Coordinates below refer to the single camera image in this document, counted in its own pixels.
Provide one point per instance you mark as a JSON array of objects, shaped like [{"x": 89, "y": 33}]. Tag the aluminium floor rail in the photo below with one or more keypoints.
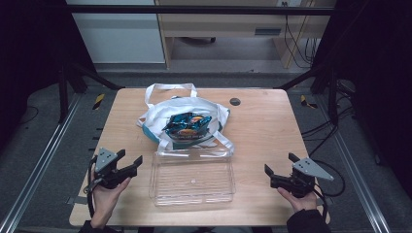
[
  {"x": 356, "y": 178},
  {"x": 39, "y": 161}
]

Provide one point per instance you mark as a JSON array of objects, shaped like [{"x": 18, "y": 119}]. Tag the person's left hand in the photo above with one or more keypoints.
[{"x": 107, "y": 197}]

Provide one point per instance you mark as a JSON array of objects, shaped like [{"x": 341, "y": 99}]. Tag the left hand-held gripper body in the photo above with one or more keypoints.
[{"x": 108, "y": 171}]

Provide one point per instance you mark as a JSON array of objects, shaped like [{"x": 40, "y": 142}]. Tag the white cabinet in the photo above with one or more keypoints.
[{"x": 120, "y": 35}]

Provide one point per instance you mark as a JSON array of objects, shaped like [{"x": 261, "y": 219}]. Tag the person's right hand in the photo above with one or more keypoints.
[{"x": 299, "y": 200}]

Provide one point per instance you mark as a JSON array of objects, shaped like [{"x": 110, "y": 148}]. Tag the clear plastic tray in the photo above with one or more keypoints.
[{"x": 192, "y": 178}]

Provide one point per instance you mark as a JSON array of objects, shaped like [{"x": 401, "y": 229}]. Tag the blue snack packet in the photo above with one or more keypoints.
[{"x": 188, "y": 126}]

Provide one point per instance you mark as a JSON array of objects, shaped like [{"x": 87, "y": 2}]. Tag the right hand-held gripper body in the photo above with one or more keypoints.
[{"x": 299, "y": 178}]

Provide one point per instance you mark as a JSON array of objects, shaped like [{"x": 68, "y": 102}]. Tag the white tote bag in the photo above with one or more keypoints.
[{"x": 184, "y": 119}]

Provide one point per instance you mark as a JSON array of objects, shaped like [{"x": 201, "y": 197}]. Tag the yellow black floor tape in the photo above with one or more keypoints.
[
  {"x": 306, "y": 102},
  {"x": 99, "y": 101}
]

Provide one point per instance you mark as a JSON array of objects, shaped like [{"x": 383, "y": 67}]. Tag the black metal frame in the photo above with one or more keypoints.
[{"x": 200, "y": 9}]

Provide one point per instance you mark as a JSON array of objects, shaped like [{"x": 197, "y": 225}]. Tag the black table grommet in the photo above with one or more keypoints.
[{"x": 235, "y": 101}]

